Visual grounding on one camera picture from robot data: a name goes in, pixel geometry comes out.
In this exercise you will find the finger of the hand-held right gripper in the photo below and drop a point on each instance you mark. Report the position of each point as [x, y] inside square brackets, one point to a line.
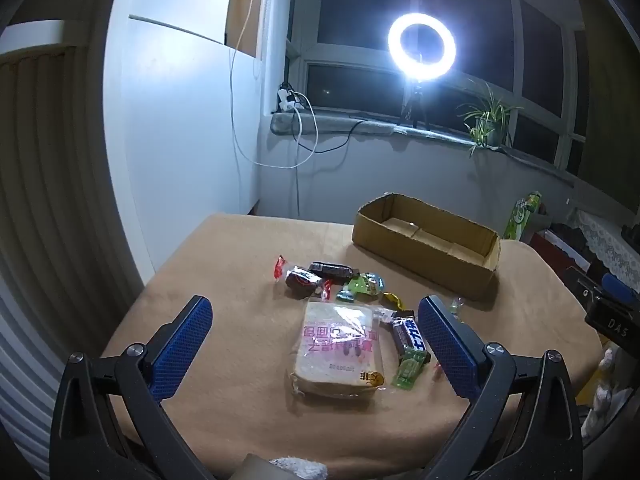
[620, 287]
[580, 282]

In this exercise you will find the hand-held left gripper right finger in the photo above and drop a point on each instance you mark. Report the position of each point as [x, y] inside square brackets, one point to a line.
[447, 345]

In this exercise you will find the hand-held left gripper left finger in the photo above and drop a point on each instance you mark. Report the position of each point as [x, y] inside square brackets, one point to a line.
[182, 345]

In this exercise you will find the blue white chocolate bar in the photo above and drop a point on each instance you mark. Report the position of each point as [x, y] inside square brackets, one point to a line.
[407, 335]

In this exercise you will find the cardboard box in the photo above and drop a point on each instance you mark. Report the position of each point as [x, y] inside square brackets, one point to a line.
[425, 260]

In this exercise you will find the sliced bread packet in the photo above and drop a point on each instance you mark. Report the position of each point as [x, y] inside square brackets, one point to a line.
[340, 350]

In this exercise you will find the dark red snack packet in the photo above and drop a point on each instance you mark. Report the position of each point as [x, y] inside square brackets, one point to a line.
[300, 284]

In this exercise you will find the person's right hand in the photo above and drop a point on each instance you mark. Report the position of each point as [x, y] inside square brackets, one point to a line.
[602, 380]

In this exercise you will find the small pink candy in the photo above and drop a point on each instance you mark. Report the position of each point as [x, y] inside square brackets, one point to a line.
[437, 367]

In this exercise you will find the clear wrapped candy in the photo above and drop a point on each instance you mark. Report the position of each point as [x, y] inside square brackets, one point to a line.
[456, 306]

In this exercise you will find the red box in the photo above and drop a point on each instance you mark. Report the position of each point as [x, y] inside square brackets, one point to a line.
[555, 247]

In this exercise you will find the white lace cloth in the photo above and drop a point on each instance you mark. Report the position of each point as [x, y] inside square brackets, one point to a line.
[605, 240]

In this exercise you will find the yellow candy wrapper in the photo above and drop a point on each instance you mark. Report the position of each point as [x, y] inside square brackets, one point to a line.
[392, 301]

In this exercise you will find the green drink carton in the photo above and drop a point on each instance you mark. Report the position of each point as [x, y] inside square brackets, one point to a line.
[522, 215]

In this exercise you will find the green blue candy packet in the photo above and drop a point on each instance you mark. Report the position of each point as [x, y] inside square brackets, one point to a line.
[376, 280]

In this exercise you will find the small blue candy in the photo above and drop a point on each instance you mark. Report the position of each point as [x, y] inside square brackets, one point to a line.
[345, 295]

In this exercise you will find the red candy wrapper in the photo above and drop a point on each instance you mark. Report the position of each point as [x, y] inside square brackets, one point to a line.
[278, 266]

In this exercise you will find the dark snack bar packet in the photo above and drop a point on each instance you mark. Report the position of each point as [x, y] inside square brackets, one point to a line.
[330, 270]

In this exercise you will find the white fuzzy cloth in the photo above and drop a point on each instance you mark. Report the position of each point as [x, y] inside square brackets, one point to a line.
[300, 467]

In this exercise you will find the dark olive curtain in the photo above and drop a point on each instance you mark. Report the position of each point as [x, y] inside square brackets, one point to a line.
[607, 110]

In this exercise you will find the potted spider plant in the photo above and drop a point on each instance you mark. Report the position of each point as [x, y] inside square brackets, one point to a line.
[487, 115]

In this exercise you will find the ribbed beige panel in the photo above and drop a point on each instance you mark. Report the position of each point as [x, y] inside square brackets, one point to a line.
[50, 185]

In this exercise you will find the white cabinet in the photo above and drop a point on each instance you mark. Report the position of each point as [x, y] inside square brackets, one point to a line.
[175, 135]

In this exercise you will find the white power strip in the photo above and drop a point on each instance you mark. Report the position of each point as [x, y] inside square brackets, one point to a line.
[286, 100]

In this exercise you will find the window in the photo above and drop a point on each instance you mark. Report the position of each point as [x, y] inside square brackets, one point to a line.
[360, 10]

